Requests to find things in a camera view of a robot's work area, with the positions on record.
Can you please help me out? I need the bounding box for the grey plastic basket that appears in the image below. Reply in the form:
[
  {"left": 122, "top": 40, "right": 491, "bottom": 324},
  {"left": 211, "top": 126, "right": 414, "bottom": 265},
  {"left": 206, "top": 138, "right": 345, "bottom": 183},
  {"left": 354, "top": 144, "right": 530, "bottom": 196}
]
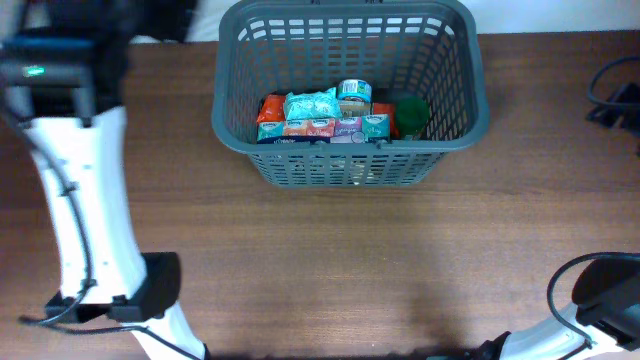
[{"left": 212, "top": 0, "right": 490, "bottom": 188}]

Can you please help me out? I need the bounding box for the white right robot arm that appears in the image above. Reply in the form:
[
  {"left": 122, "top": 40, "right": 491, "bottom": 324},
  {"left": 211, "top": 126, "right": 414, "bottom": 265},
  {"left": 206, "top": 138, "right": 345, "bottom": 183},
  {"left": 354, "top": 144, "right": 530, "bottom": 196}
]
[{"left": 472, "top": 252, "right": 639, "bottom": 360}]

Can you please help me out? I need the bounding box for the orange biscuit packet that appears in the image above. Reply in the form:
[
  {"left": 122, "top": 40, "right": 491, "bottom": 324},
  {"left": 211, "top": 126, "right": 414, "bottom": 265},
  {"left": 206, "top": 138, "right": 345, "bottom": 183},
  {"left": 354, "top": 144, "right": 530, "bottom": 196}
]
[{"left": 257, "top": 94, "right": 400, "bottom": 139}]

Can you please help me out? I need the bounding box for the blue round tin can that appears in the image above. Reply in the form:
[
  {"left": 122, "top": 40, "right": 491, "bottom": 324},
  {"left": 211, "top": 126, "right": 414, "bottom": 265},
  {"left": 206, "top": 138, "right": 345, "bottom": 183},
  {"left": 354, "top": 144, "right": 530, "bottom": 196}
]
[{"left": 336, "top": 79, "right": 373, "bottom": 103}]

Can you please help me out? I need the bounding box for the beige brown snack bag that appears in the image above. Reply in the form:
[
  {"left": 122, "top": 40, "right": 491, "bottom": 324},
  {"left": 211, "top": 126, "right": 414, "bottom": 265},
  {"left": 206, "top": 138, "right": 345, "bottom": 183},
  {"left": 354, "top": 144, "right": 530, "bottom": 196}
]
[{"left": 344, "top": 155, "right": 375, "bottom": 186}]

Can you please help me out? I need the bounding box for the blue biscuit box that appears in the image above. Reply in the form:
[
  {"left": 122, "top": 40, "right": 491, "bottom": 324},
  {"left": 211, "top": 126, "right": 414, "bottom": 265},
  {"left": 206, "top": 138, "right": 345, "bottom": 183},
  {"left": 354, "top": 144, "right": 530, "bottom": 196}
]
[{"left": 257, "top": 114, "right": 391, "bottom": 144}]

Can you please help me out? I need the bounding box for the green lid jar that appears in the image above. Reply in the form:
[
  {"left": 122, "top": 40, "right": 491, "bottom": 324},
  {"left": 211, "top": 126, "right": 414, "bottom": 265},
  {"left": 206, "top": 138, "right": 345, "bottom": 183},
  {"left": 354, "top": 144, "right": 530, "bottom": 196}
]
[{"left": 395, "top": 97, "right": 430, "bottom": 140}]

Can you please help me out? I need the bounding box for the mint green snack pouch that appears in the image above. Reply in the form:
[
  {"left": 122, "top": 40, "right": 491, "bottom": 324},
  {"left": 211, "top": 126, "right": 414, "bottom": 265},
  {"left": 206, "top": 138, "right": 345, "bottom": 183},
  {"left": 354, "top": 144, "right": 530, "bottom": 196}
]
[{"left": 283, "top": 87, "right": 342, "bottom": 121}]

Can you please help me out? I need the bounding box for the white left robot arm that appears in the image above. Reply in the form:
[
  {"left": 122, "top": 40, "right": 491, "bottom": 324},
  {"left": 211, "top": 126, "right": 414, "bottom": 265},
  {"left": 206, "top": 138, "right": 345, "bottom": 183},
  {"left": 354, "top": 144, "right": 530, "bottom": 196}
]
[{"left": 1, "top": 0, "right": 209, "bottom": 359}]

